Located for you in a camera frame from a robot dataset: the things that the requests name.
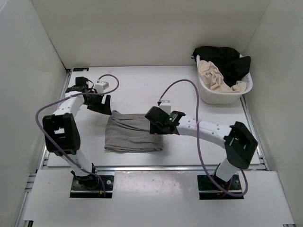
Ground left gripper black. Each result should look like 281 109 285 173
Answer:
83 91 112 115

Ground grey trousers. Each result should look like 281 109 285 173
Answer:
104 111 163 153

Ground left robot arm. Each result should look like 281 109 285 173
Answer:
42 77 112 192

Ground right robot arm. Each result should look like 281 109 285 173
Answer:
145 106 258 189

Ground blue label sticker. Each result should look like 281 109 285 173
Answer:
73 68 89 72

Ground white laundry basket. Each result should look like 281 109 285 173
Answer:
196 55 253 105

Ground beige garment in basket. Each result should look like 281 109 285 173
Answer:
198 60 247 93

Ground black garment in basket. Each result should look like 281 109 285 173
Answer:
191 46 251 87

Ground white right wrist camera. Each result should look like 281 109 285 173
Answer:
158 100 171 115

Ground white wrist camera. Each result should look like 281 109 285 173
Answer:
158 100 171 115
94 81 109 93

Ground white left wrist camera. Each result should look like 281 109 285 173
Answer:
94 81 109 93

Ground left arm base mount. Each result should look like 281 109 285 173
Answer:
70 171 114 199

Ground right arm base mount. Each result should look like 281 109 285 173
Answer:
197 175 244 200

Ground aluminium front rail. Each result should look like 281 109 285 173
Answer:
42 164 267 171

